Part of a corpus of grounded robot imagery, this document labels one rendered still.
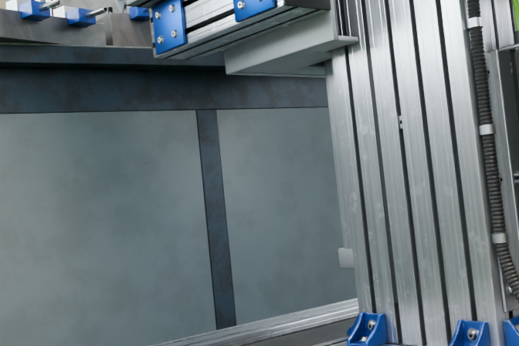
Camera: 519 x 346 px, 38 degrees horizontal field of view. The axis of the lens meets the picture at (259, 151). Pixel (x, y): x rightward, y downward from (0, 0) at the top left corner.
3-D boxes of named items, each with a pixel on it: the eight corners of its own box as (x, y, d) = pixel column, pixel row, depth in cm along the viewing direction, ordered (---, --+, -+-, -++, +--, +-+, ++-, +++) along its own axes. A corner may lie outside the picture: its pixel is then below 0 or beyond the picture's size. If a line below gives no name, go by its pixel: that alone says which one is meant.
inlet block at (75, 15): (117, 24, 149) (113, -3, 149) (96, 21, 145) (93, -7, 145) (75, 38, 157) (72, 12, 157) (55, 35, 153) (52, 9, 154)
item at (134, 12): (168, 16, 161) (166, -9, 161) (147, 15, 158) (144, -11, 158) (142, 31, 171) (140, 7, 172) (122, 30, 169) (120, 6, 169)
